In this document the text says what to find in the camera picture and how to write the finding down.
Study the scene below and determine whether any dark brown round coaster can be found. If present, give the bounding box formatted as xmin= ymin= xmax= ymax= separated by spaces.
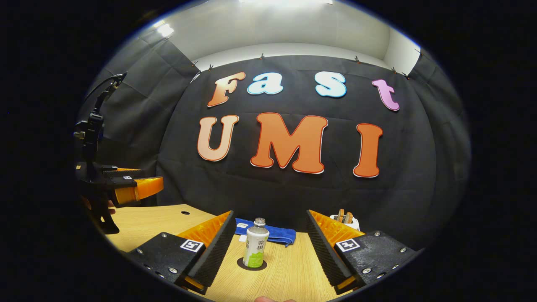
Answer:
xmin=237 ymin=257 xmax=268 ymax=271

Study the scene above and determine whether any water bottle with white label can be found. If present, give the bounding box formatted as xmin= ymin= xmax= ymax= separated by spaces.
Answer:
xmin=243 ymin=218 xmax=270 ymax=269

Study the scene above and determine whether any white plastic holder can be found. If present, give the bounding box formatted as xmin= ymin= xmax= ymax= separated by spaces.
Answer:
xmin=329 ymin=214 xmax=360 ymax=231

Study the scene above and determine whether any small ceiling light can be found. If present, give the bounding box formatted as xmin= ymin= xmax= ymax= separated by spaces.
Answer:
xmin=153 ymin=20 xmax=175 ymax=38

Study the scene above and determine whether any long ceiling light panel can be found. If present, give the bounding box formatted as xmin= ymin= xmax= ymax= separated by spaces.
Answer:
xmin=239 ymin=0 xmax=334 ymax=5

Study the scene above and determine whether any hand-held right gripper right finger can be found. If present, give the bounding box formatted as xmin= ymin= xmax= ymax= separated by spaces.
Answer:
xmin=305 ymin=210 xmax=421 ymax=295

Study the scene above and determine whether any blue cloth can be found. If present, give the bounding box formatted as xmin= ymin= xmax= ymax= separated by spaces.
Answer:
xmin=234 ymin=218 xmax=297 ymax=247

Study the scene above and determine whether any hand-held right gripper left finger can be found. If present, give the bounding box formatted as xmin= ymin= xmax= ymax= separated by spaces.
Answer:
xmin=126 ymin=211 xmax=236 ymax=295

